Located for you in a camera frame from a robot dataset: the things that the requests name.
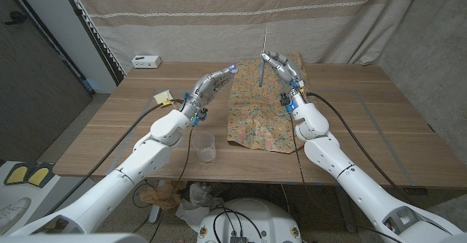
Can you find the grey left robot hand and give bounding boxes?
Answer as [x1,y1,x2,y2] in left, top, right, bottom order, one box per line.
[180,64,239,120]

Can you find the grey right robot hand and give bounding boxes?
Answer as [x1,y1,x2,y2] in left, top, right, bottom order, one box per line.
[260,51,307,107]

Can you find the grey scissors with yellow grips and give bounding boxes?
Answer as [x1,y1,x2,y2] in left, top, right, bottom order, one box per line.
[258,27,269,88]

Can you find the yellow sponge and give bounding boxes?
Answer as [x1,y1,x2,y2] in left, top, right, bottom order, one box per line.
[153,89,173,107]

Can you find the clear plastic cup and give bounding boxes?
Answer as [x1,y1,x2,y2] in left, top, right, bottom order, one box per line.
[191,131,217,163]

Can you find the crumpled white paper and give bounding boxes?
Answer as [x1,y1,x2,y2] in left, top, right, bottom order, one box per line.
[174,182,224,233]

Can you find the crumpled brown paper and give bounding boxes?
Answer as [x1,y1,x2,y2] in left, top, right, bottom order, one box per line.
[139,181,187,210]

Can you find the white power strip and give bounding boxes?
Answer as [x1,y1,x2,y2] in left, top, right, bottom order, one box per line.
[131,55,163,69]

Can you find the beige striped curtain backdrop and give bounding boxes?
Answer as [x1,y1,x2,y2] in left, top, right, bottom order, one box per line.
[67,0,426,74]

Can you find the black pole with zigzag strip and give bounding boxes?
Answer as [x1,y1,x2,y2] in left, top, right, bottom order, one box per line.
[58,0,127,85]

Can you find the white table leg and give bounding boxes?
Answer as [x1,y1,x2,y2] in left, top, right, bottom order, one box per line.
[148,180,165,224]

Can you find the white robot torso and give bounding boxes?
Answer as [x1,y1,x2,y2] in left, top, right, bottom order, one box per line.
[196,198,303,243]

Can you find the grey table leg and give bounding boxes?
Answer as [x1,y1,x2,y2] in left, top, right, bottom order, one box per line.
[333,186,357,234]

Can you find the white floor platform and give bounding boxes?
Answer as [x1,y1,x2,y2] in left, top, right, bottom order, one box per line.
[0,161,96,236]

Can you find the yellow and black foot pedals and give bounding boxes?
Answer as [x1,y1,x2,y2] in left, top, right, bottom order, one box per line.
[4,161,55,188]

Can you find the white shoe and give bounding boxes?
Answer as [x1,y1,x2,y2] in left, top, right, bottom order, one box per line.
[0,197,32,233]

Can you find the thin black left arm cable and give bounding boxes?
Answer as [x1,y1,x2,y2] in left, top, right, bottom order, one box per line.
[147,126,194,242]

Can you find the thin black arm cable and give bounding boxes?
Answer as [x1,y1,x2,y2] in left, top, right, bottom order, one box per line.
[290,113,402,243]
[147,126,194,242]

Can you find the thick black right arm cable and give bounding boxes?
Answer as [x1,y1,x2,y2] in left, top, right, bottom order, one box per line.
[305,91,413,204]

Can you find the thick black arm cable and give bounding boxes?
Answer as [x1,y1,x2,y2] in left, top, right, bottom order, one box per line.
[305,91,413,204]
[45,98,185,215]

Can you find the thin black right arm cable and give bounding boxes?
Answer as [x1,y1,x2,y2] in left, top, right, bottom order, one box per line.
[290,113,402,243]

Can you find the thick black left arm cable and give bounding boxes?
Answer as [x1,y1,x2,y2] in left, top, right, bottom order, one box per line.
[45,98,185,215]

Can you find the black torso cables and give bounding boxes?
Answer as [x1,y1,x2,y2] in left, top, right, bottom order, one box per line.
[213,203,266,243]

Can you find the black door handle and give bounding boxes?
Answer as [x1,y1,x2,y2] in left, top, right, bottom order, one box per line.
[4,11,28,26]

